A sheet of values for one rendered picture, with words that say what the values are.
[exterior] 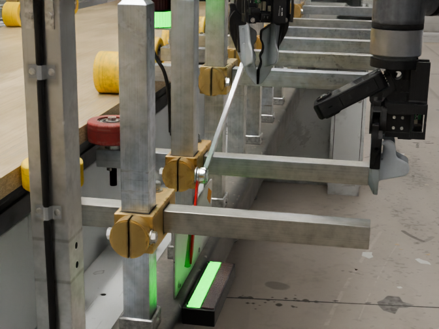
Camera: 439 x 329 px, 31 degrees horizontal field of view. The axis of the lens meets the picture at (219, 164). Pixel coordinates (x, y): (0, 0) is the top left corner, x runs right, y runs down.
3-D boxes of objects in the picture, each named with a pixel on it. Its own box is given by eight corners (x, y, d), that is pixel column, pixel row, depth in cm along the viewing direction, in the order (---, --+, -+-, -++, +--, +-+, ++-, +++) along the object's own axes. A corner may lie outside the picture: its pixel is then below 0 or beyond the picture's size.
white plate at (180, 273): (212, 234, 136) (213, 179, 133) (177, 299, 111) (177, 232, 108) (209, 234, 136) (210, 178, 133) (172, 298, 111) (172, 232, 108)
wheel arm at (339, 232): (368, 247, 100) (370, 215, 99) (368, 256, 97) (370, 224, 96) (46, 220, 108) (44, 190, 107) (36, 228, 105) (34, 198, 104)
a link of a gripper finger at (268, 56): (264, 89, 115) (266, 25, 113) (255, 82, 121) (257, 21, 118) (285, 89, 116) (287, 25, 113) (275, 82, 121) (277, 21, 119)
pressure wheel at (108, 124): (143, 179, 133) (142, 113, 130) (129, 194, 126) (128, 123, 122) (98, 176, 135) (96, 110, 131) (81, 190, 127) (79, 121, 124)
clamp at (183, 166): (211, 169, 131) (211, 140, 130) (193, 193, 119) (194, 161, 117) (178, 166, 132) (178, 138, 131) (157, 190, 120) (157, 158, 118)
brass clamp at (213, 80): (240, 84, 152) (240, 58, 151) (228, 97, 140) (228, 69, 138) (208, 83, 153) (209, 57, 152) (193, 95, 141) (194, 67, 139)
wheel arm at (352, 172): (367, 185, 124) (369, 158, 123) (366, 191, 121) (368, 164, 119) (102, 166, 131) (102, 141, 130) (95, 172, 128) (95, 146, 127)
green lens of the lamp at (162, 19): (178, 23, 120) (178, 9, 119) (168, 28, 114) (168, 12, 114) (140, 22, 121) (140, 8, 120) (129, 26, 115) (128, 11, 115)
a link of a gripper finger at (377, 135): (379, 172, 117) (384, 113, 114) (369, 171, 117) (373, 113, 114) (379, 163, 121) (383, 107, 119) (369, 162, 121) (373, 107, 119)
